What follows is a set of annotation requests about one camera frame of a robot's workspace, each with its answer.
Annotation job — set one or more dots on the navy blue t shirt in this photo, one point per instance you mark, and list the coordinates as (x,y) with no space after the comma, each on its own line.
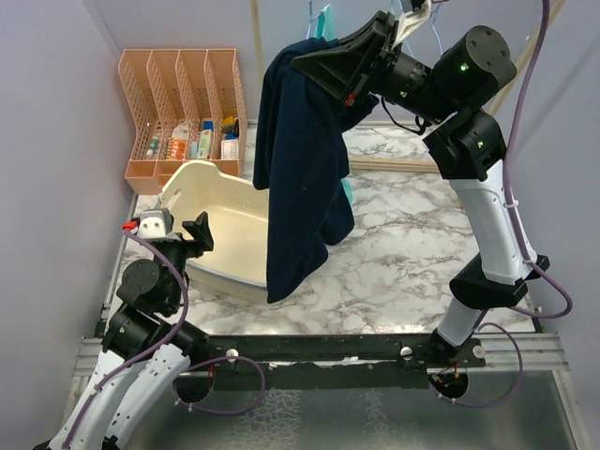
(301,159)

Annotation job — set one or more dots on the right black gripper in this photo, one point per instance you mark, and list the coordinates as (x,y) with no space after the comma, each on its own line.
(352,67)

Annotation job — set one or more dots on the small bottle in organizer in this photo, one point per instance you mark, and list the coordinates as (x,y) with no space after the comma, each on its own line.
(153,147)

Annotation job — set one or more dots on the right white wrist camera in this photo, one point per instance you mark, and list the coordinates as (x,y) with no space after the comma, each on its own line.
(409,22)

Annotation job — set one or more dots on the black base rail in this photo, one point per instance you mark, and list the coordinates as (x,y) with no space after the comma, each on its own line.
(247,363)

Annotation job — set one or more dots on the cream plastic laundry basket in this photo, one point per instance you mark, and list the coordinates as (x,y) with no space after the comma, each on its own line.
(238,219)

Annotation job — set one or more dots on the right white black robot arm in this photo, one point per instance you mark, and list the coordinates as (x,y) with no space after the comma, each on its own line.
(465,142)

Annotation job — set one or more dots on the orange white packet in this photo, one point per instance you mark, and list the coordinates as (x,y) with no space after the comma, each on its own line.
(177,144)

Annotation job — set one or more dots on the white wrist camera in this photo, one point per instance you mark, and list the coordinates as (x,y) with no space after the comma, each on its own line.
(409,22)
(152,225)

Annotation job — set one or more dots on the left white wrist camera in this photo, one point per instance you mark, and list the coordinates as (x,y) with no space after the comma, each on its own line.
(152,225)

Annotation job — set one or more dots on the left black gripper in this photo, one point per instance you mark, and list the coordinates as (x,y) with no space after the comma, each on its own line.
(200,231)

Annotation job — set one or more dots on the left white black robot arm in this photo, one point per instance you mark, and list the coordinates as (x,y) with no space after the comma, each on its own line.
(148,342)

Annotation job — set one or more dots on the light blue wire hanger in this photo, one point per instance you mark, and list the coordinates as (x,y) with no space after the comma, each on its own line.
(396,7)

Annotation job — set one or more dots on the white blue box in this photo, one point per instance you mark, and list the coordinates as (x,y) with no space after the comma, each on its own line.
(230,147)

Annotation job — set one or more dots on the wooden clothes rack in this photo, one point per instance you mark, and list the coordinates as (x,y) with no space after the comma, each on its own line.
(401,165)

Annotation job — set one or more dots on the green white box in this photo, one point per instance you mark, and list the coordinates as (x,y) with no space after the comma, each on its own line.
(205,139)

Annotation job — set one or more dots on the orange plastic file organizer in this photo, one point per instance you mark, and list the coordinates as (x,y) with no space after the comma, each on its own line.
(165,87)

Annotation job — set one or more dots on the teal t shirt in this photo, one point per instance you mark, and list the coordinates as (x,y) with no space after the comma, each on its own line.
(324,27)

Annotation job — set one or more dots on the yellow black sponge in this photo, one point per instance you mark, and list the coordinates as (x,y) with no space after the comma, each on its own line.
(229,125)

